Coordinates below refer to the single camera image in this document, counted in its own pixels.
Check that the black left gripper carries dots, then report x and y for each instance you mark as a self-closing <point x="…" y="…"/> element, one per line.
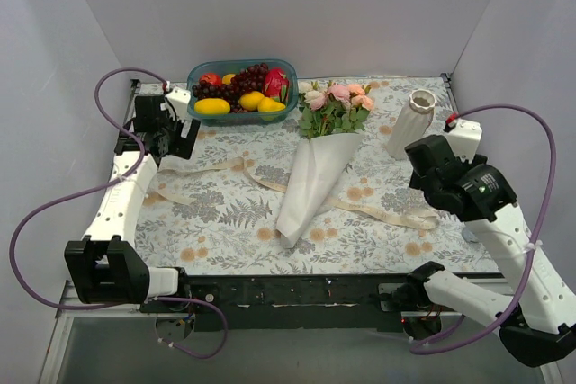
<point x="187" y="138"/>

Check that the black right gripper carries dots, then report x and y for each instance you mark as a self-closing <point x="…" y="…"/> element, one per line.
<point x="428" y="156"/>

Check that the cream ribbon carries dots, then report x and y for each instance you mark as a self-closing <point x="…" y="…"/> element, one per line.
<point x="420" y="219"/>

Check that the white wrapping paper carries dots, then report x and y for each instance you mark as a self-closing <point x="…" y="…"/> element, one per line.
<point x="316" y="168"/>

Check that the pink rose stem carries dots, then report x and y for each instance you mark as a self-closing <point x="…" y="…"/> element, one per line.
<point x="331" y="116"/>

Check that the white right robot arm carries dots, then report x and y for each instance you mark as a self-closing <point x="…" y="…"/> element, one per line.
<point x="537" y="325"/>

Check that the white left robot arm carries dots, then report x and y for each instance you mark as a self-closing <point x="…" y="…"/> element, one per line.
<point x="104" y="264"/>

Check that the white ribbed vase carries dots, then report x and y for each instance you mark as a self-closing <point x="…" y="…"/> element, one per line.
<point x="412" y="123"/>

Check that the yellow mango left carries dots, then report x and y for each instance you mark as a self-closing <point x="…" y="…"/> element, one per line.
<point x="212" y="106"/>

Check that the yellow mango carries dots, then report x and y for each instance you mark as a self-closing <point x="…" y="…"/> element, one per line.
<point x="212" y="106"/>
<point x="268" y="104"/>

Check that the teal plastic fruit basket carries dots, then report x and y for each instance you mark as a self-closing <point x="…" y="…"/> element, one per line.
<point x="225" y="67"/>

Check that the red apple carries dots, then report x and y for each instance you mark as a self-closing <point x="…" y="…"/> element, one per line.
<point x="210" y="79"/>

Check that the orange fruit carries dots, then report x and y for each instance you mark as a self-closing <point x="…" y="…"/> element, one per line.
<point x="229" y="79"/>

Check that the yellow lemon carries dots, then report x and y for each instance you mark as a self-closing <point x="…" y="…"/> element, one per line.
<point x="250" y="101"/>

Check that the silver drink can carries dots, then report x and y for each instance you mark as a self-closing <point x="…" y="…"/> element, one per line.
<point x="469" y="237"/>

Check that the yellow mango right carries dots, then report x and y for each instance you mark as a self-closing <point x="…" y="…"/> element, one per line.
<point x="268" y="104"/>

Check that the floral tablecloth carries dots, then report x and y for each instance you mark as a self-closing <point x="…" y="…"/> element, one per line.
<point x="221" y="223"/>

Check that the dark red grape bunch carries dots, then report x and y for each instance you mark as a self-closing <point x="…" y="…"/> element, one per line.
<point x="247" y="80"/>

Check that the peach rose stem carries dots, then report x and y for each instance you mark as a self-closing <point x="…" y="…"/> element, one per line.
<point x="361" y="105"/>

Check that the red dragon fruit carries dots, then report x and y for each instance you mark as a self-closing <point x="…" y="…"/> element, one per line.
<point x="276" y="85"/>

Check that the white rose stem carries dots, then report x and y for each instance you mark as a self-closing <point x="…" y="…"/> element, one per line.
<point x="311" y="105"/>

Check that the cream rose stem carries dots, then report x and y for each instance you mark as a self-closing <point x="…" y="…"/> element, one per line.
<point x="304" y="87"/>

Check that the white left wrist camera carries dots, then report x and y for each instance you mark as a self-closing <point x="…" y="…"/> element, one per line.
<point x="180" y="99"/>

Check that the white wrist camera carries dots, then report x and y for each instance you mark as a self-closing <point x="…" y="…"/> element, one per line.
<point x="180" y="99"/>
<point x="463" y="137"/>

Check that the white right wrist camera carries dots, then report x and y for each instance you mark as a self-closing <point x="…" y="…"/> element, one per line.
<point x="463" y="137"/>

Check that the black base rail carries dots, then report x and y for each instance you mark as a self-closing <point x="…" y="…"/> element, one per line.
<point x="379" y="301"/>

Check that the aluminium frame rail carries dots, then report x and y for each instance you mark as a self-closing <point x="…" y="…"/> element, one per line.
<point x="69" y="298"/>

